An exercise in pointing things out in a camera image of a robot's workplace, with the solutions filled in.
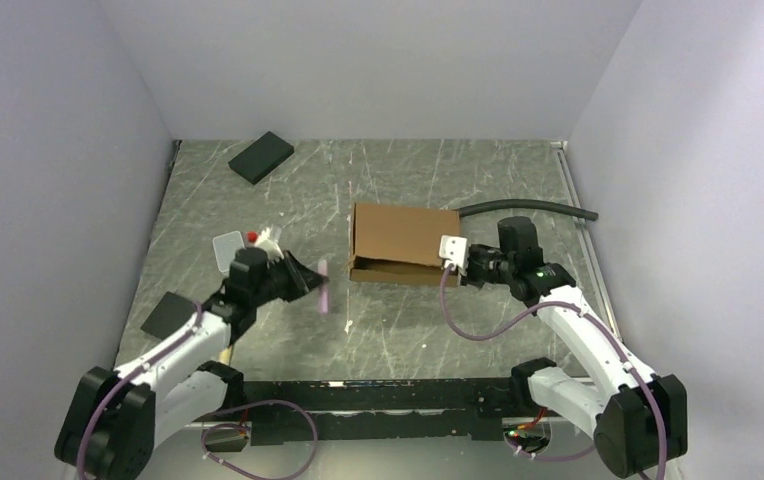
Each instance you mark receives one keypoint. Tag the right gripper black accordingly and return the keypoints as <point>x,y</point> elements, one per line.
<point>468,279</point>

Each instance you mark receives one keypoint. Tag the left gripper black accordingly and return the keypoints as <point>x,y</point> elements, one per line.
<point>302,278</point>

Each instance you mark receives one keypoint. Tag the pink marker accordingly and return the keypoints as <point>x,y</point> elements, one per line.
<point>324,296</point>

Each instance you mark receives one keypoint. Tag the brown cardboard box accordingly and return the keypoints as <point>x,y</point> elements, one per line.
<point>398,245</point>

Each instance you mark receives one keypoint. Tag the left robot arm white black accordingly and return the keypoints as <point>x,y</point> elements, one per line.
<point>118,417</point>

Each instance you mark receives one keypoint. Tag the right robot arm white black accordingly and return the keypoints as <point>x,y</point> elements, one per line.
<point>636,418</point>

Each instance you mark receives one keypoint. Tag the black flat box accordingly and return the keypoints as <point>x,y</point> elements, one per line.
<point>261,157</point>

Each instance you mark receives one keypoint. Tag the clear plastic lid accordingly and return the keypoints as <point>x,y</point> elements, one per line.
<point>225,247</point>

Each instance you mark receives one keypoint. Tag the black foam tube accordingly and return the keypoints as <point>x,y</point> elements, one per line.
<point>532,204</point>

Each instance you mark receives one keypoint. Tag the black triangular plate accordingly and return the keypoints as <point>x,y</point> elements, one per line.
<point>170,314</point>

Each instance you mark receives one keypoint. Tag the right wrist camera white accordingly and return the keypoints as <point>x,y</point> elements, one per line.
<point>453,253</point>

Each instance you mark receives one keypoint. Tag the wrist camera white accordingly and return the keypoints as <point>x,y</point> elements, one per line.
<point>453,253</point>
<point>267,240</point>

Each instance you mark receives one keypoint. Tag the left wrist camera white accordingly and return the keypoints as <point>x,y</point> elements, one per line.
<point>267,240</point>

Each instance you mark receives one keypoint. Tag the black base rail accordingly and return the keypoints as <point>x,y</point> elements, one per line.
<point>480,409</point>

